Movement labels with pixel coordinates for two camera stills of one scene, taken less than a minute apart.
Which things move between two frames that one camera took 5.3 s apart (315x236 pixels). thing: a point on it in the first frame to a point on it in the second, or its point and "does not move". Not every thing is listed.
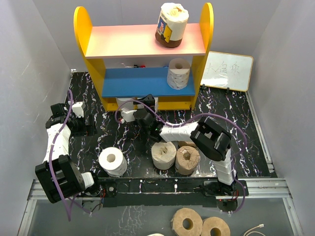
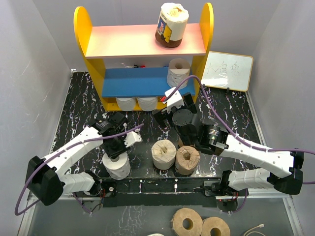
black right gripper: x=148 y=100 to x=161 y=117
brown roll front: x=187 y=158 does not move
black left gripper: x=89 y=130 to x=113 y=153
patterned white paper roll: x=178 y=73 does not move
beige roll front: x=164 y=155 does not move
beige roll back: x=172 y=25 does not move
